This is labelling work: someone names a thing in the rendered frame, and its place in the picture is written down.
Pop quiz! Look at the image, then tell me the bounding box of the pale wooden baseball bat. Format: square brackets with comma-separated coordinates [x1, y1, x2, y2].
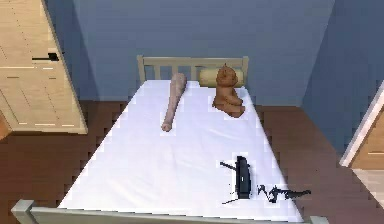
[160, 72, 188, 133]

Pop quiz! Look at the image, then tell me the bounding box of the beige pillow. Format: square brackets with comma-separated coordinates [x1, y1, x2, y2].
[199, 67, 245, 90]

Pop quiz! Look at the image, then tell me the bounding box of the brown teddy bear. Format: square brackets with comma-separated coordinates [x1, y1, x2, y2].
[211, 63, 247, 119]

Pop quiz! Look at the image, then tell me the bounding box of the pale wooden room door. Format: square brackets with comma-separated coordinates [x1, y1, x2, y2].
[0, 0, 89, 136]
[349, 105, 384, 171]

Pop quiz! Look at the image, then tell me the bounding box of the white bed with pale frame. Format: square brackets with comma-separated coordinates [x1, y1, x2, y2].
[10, 54, 331, 224]

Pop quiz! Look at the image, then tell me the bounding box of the black door handle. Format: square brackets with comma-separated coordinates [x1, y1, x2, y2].
[31, 52, 61, 63]

